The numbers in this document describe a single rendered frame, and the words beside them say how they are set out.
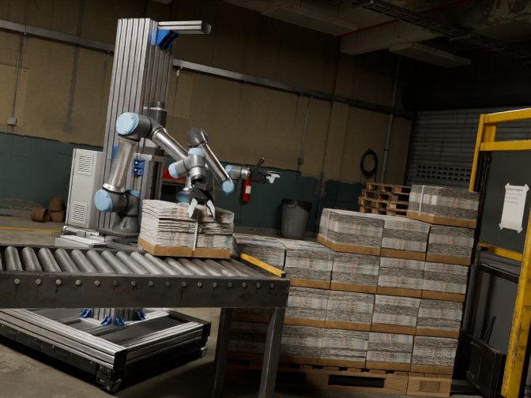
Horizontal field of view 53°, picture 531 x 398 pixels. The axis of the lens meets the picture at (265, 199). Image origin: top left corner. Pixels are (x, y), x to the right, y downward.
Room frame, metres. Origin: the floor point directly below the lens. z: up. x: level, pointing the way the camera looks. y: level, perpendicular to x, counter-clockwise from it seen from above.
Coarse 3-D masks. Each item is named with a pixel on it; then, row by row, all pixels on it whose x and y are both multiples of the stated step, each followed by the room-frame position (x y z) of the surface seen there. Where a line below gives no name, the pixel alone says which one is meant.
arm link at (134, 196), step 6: (126, 192) 2.87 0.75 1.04; (132, 192) 2.87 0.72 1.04; (138, 192) 2.91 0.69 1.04; (126, 198) 2.83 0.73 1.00; (132, 198) 2.87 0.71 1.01; (138, 198) 2.90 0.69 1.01; (126, 204) 2.83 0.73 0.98; (132, 204) 2.87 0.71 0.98; (138, 204) 2.91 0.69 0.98; (126, 210) 2.86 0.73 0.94; (132, 210) 2.88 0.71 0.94; (138, 210) 2.93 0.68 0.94
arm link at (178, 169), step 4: (180, 160) 2.55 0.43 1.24; (172, 164) 2.58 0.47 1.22; (176, 164) 2.55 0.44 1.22; (180, 164) 2.54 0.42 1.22; (184, 164) 2.53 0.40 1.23; (168, 168) 2.58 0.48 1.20; (172, 168) 2.56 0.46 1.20; (176, 168) 2.55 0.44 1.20; (180, 168) 2.54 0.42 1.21; (184, 168) 2.53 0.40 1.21; (172, 172) 2.56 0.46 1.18; (176, 172) 2.56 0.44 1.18; (180, 172) 2.55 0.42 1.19; (184, 172) 2.55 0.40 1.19; (188, 172) 2.56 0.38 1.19; (172, 176) 2.58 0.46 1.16; (176, 176) 2.58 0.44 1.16; (180, 176) 2.58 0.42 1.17
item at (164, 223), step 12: (144, 204) 2.60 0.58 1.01; (156, 204) 2.45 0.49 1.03; (168, 204) 2.52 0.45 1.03; (144, 216) 2.60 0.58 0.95; (156, 216) 2.39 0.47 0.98; (168, 216) 2.39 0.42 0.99; (180, 216) 2.42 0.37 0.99; (144, 228) 2.57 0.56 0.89; (156, 228) 2.38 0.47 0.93; (168, 228) 2.40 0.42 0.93; (180, 228) 2.42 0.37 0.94; (156, 240) 2.38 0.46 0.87; (168, 240) 2.40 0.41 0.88; (180, 240) 2.43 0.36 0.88
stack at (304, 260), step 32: (256, 256) 3.03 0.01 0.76; (288, 256) 3.07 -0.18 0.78; (320, 256) 3.10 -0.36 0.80; (352, 256) 3.14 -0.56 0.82; (320, 288) 3.14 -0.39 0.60; (416, 288) 3.21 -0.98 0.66; (352, 320) 3.15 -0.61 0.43; (384, 320) 3.18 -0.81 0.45; (256, 352) 3.05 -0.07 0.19; (288, 352) 3.08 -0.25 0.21; (320, 352) 3.14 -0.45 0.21; (352, 352) 3.15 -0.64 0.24; (384, 352) 3.19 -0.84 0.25; (256, 384) 3.05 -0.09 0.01; (288, 384) 3.08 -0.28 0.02; (320, 384) 3.12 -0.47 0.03; (384, 384) 3.20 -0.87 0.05
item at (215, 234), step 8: (216, 208) 2.61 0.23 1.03; (208, 216) 2.48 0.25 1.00; (216, 216) 2.52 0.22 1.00; (224, 216) 2.52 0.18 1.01; (232, 216) 2.54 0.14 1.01; (208, 224) 2.49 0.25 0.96; (216, 224) 2.50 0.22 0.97; (224, 224) 2.52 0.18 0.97; (232, 224) 2.54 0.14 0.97; (208, 232) 2.49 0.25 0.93; (216, 232) 2.50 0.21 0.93; (224, 232) 2.53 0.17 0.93; (232, 232) 2.54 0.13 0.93; (208, 240) 2.49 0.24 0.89; (216, 240) 2.51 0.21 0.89; (224, 240) 2.53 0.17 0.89; (208, 248) 2.49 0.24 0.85; (216, 248) 2.51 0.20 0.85; (224, 248) 2.53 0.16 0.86
